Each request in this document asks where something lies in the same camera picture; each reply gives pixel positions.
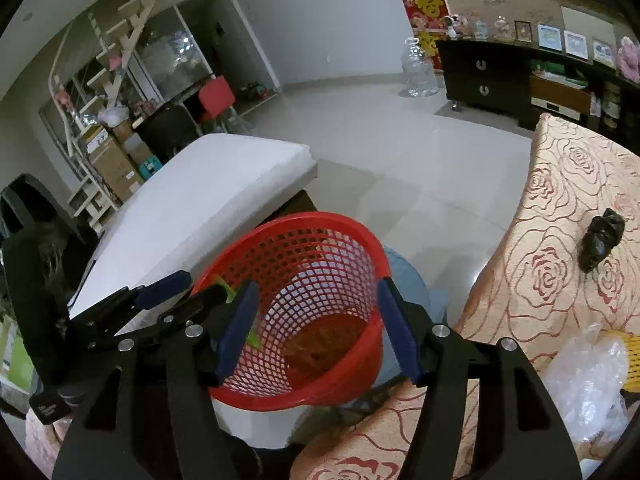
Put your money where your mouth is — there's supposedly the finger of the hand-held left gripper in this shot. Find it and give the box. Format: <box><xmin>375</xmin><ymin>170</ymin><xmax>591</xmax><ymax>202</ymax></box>
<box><xmin>158</xmin><ymin>284</ymin><xmax>247</xmax><ymax>329</ymax></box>
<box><xmin>69</xmin><ymin>269</ymin><xmax>192</xmax><ymax>352</ymax></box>

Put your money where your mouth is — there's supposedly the black crumpled bag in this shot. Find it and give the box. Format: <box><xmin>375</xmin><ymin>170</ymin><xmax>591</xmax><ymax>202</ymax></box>
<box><xmin>578</xmin><ymin>207</ymin><xmax>626</xmax><ymax>274</ymax></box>

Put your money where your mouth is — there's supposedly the pink plush toy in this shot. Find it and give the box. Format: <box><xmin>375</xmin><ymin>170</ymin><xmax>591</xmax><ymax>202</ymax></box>
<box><xmin>617</xmin><ymin>36</ymin><xmax>640</xmax><ymax>84</ymax></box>

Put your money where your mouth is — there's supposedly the green plastic scrap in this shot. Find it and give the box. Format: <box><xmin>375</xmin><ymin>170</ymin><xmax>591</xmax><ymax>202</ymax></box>
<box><xmin>214</xmin><ymin>274</ymin><xmax>263</xmax><ymax>353</ymax></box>

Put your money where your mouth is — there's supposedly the red festive wall poster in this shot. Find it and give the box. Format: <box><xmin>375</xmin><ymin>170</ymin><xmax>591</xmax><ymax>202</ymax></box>
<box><xmin>400</xmin><ymin>0</ymin><xmax>449</xmax><ymax>71</ymax></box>

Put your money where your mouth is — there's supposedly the grey wall panel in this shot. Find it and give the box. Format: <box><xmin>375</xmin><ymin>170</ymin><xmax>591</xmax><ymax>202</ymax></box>
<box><xmin>560</xmin><ymin>5</ymin><xmax>615</xmax><ymax>41</ymax></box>

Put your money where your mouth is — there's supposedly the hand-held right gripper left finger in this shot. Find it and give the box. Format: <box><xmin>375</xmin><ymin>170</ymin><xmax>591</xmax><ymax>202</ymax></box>
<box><xmin>52</xmin><ymin>281</ymin><xmax>260</xmax><ymax>480</ymax></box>

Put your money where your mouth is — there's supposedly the brown wooden box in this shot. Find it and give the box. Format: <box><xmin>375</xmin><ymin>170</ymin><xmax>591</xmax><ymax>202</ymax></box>
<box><xmin>529</xmin><ymin>75</ymin><xmax>592</xmax><ymax>117</ymax></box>

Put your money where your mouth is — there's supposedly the rose print tablecloth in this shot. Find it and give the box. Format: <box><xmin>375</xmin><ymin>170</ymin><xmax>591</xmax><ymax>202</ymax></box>
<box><xmin>292</xmin><ymin>112</ymin><xmax>640</xmax><ymax>480</ymax></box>

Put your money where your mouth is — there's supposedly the black chair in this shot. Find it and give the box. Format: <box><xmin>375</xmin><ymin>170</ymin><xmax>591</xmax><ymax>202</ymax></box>
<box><xmin>0</xmin><ymin>174</ymin><xmax>101</xmax><ymax>281</ymax></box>

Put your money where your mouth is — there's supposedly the pale wooden ladder shelf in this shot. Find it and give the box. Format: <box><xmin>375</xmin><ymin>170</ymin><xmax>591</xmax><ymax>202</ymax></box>
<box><xmin>47</xmin><ymin>0</ymin><xmax>157</xmax><ymax>222</ymax></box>

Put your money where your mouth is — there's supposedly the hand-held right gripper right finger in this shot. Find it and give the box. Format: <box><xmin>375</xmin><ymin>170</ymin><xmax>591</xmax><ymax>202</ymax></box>
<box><xmin>376</xmin><ymin>276</ymin><xmax>583</xmax><ymax>480</ymax></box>

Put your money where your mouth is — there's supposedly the clear crumpled plastic bag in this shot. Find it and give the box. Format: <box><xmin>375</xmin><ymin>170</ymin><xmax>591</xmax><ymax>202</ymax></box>
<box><xmin>542</xmin><ymin>322</ymin><xmax>632</xmax><ymax>461</ymax></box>

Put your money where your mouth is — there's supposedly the light blue plastic stool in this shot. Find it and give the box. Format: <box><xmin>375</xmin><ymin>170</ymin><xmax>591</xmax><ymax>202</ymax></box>
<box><xmin>382</xmin><ymin>246</ymin><xmax>449</xmax><ymax>322</ymax></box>

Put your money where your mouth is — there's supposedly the stack of cardboard boxes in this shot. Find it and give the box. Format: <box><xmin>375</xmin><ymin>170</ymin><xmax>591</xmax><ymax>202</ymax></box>
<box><xmin>80</xmin><ymin>115</ymin><xmax>157</xmax><ymax>204</ymax></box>

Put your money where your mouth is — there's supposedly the red chair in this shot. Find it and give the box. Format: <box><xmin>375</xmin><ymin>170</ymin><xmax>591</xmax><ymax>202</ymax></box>
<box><xmin>197</xmin><ymin>76</ymin><xmax>239</xmax><ymax>134</ymax></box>

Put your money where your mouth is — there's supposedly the white framed picture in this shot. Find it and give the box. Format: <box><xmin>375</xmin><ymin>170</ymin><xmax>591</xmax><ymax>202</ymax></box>
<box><xmin>563</xmin><ymin>30</ymin><xmax>590</xmax><ymax>59</ymax></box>
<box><xmin>537</xmin><ymin>24</ymin><xmax>562</xmax><ymax>51</ymax></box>
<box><xmin>593</xmin><ymin>38</ymin><xmax>616</xmax><ymax>67</ymax></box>

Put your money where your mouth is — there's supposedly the red plastic mesh basket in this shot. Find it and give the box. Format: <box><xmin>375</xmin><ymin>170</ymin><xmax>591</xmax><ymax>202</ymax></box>
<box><xmin>192</xmin><ymin>211</ymin><xmax>393</xmax><ymax>411</ymax></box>

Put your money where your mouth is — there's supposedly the clear large water jug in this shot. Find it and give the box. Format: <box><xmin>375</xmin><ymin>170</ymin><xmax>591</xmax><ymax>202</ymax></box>
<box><xmin>400</xmin><ymin>36</ymin><xmax>441</xmax><ymax>98</ymax></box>

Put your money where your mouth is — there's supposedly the glass sliding door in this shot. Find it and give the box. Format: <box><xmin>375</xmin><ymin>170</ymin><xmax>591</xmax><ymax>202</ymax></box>
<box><xmin>134</xmin><ymin>4</ymin><xmax>217</xmax><ymax>107</ymax></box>

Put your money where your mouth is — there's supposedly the black long cabinet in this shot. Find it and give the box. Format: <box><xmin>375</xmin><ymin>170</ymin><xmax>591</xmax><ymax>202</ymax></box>
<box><xmin>436</xmin><ymin>37</ymin><xmax>640</xmax><ymax>135</ymax></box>

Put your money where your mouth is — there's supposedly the dark furniture piece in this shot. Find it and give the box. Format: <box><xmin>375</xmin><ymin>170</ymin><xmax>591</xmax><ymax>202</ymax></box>
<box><xmin>135</xmin><ymin>104</ymin><xmax>202</xmax><ymax>162</ymax></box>

